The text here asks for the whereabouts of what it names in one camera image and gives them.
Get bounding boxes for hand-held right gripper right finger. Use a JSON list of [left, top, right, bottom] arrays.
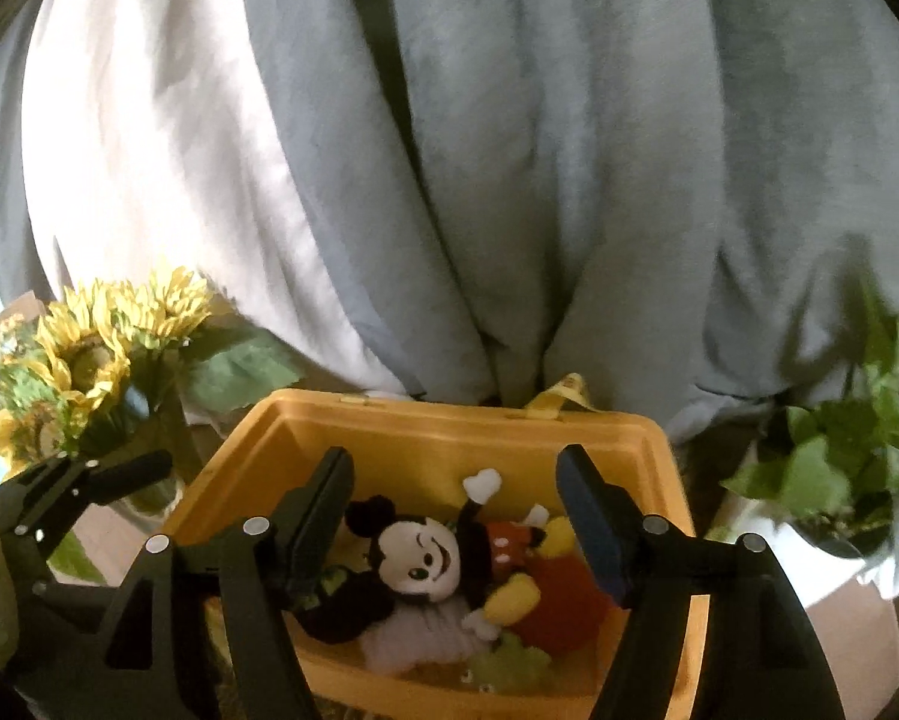
[[556, 444, 847, 720]]

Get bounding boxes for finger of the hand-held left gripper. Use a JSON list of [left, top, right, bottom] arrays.
[[0, 450, 175, 565]]

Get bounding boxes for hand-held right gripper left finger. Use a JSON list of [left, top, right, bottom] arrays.
[[100, 446, 356, 720]]

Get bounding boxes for green patterned soft toy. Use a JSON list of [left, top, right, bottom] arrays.
[[315, 566, 349, 605]]

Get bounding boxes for pink egg-shaped sponge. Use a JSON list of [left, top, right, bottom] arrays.
[[509, 555, 619, 657]]

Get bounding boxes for mouse plush toy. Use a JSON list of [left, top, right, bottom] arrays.
[[299, 467, 578, 646]]

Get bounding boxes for purple fluffy headband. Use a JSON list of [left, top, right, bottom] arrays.
[[359, 600, 480, 672]]

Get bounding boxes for orange storage box yellow ribbons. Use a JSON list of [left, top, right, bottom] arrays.
[[163, 375, 709, 720]]

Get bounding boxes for green plush toy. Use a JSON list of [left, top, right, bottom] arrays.
[[464, 634, 555, 695]]

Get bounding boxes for sunflower bouquet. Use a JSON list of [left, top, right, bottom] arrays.
[[0, 266, 300, 466]]

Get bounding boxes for white plant pot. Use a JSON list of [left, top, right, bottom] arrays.
[[708, 514, 899, 608]]

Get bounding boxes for green leafy plant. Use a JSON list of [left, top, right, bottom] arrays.
[[719, 300, 899, 545]]

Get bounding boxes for white bed sheet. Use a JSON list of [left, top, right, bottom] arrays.
[[22, 0, 420, 398]]

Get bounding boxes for grey bedding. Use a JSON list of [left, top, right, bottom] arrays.
[[0, 0, 899, 451]]

